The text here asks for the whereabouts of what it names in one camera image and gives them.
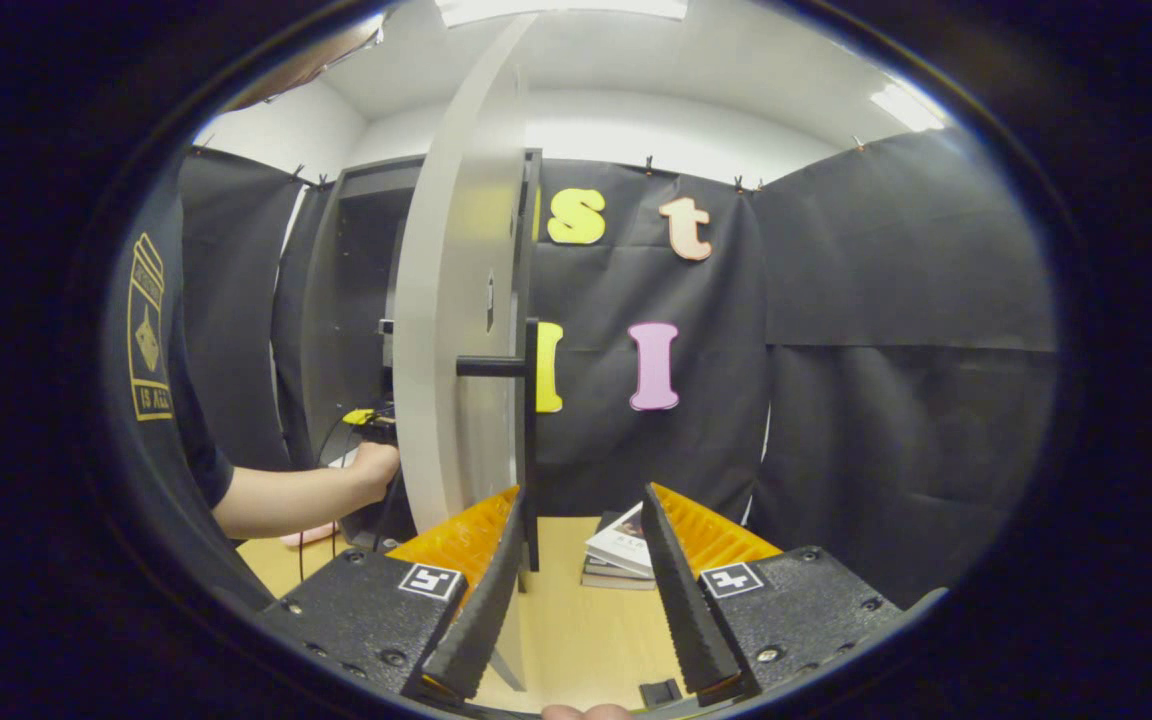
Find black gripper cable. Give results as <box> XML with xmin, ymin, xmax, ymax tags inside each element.
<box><xmin>296</xmin><ymin>410</ymin><xmax>399</xmax><ymax>583</ymax></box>

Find black backdrop cloth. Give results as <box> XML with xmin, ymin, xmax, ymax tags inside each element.
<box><xmin>176</xmin><ymin>130</ymin><xmax>1062</xmax><ymax>611</ymax></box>

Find black door handle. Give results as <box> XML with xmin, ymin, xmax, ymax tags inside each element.
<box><xmin>456</xmin><ymin>148</ymin><xmax>544</xmax><ymax>573</ymax></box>

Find ceiling light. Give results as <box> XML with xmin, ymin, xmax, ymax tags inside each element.
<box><xmin>436</xmin><ymin>0</ymin><xmax>689</xmax><ymax>28</ymax></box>
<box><xmin>871</xmin><ymin>82</ymin><xmax>947</xmax><ymax>133</ymax></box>

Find person's dark t-shirt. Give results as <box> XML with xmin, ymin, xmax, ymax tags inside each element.
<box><xmin>101</xmin><ymin>170</ymin><xmax>277</xmax><ymax>613</ymax></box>

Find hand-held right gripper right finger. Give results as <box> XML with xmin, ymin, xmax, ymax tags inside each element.
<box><xmin>641</xmin><ymin>483</ymin><xmax>907</xmax><ymax>701</ymax></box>

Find grey cabinet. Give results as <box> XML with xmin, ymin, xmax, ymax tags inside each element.
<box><xmin>301</xmin><ymin>155</ymin><xmax>427</xmax><ymax>549</ymax></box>

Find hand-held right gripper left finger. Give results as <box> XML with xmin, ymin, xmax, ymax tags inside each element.
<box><xmin>256</xmin><ymin>485</ymin><xmax>527</xmax><ymax>701</ymax></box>

